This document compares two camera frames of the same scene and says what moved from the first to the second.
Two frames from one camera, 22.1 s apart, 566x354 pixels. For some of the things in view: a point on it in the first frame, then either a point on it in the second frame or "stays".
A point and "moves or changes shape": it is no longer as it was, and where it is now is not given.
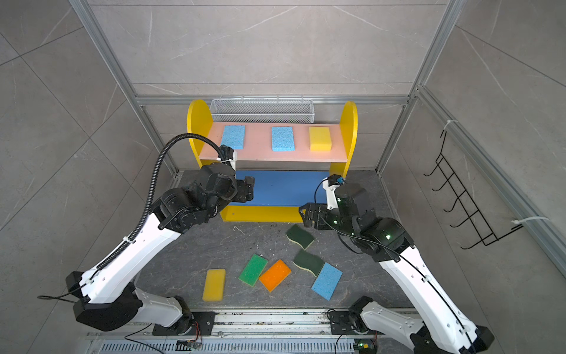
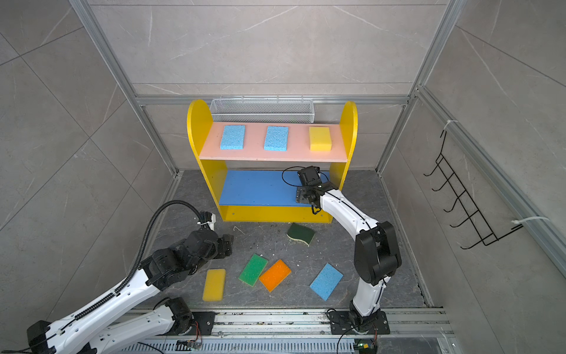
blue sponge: [282, 139] moves or changes shape
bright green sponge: [253, 271] stays
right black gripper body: [326, 219] → [303, 193]
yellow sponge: [320, 139] stays
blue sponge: [233, 136] stays
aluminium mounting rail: [255, 324] stays
